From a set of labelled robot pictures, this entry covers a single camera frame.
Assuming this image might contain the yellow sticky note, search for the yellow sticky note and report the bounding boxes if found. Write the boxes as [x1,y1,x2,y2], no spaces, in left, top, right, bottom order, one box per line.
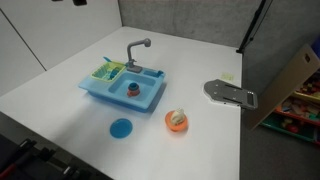
[220,72,235,82]

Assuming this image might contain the blue plate in rack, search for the blue plate in rack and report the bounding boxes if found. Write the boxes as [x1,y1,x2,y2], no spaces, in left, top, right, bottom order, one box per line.
[108,67,120,81]

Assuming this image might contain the orange toy plate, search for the orange toy plate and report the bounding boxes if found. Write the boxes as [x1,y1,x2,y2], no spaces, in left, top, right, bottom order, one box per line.
[164,110,189,133]

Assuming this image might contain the blue toy cup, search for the blue toy cup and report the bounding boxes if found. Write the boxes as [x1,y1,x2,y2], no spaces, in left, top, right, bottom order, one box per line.
[127,82,141,92]

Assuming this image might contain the dark green toy bin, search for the dark green toy bin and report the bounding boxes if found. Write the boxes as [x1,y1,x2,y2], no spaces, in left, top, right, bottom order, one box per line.
[260,114,318,144]

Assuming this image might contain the grey metal mounting plate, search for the grey metal mounting plate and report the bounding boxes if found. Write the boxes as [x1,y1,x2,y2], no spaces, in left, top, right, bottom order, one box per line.
[203,78,259,111]

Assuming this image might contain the black equipment frame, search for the black equipment frame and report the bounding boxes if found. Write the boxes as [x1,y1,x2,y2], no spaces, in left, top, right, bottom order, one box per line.
[0,111,113,180]

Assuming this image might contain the yellow green dish rack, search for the yellow green dish rack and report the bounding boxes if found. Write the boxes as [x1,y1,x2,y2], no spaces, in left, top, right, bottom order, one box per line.
[90,60,127,83]

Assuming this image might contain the grey toy faucet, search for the grey toy faucet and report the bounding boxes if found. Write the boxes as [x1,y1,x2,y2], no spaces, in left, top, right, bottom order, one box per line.
[126,38,152,74]

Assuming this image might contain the blue toy saucer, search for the blue toy saucer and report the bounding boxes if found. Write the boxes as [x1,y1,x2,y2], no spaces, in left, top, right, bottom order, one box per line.
[109,117,134,140]

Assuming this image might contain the black pole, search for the black pole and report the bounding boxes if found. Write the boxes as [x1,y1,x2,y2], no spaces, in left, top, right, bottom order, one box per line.
[235,0,273,54]

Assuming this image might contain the wooden toy shelf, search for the wooden toy shelf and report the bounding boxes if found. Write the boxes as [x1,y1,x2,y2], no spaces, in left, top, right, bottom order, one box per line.
[244,35,320,146]

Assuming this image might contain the blue toy sink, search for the blue toy sink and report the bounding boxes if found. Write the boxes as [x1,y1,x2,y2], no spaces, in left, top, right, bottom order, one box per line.
[78,64,167,113]

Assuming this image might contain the red toy bin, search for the red toy bin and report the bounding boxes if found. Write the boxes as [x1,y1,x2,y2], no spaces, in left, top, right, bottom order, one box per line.
[273,99,320,127]

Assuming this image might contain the yellow toy bin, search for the yellow toy bin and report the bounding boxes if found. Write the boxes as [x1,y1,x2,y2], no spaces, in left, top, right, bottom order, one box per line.
[293,89,320,104]

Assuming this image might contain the white toy food piece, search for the white toy food piece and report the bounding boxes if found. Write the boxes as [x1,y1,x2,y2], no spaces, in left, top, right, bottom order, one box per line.
[170,107,186,127]

